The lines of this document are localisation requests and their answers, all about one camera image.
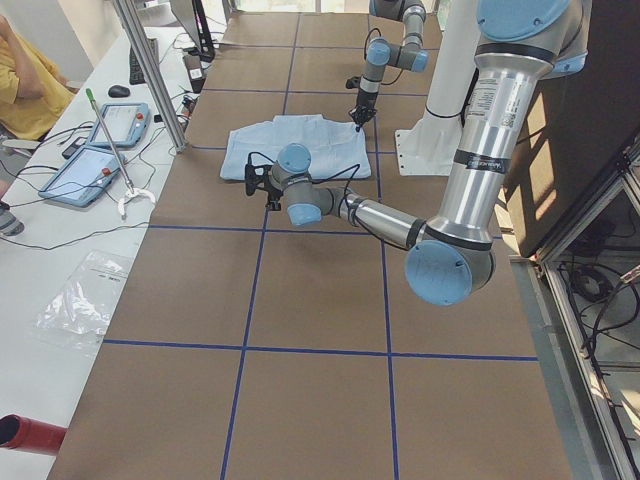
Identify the upper blue teach pendant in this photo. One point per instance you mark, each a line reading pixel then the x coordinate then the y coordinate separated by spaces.
pixel 126 122

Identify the person in yellow shirt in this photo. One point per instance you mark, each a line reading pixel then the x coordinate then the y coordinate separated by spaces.
pixel 34 94

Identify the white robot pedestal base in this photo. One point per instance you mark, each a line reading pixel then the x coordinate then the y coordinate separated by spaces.
pixel 430 146

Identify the light blue button-up shirt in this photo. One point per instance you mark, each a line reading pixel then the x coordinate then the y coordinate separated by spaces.
pixel 334 149

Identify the aluminium frame post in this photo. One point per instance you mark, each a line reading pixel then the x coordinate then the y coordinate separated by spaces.
pixel 138 40

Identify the clear plastic bag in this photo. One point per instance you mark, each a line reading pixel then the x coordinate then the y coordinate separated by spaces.
pixel 78 316

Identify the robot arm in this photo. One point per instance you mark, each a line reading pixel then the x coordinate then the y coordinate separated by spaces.
pixel 492 56
pixel 379 54

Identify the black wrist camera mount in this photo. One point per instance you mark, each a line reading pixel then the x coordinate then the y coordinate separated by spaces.
pixel 256 178
pixel 353 82

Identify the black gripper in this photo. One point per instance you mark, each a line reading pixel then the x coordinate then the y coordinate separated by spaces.
pixel 272 192
pixel 363 102

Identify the reacher grabber stick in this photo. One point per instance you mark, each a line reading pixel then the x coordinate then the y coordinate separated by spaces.
pixel 132 192

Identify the red cylinder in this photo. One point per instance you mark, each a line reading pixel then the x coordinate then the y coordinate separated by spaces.
pixel 32 436

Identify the lower blue teach pendant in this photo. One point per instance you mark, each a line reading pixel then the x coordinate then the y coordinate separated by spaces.
pixel 82 178

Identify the blue teach pendant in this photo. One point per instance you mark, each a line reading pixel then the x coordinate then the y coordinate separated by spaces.
pixel 82 178
pixel 126 122

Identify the black computer mouse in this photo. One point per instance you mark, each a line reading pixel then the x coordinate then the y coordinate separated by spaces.
pixel 118 91

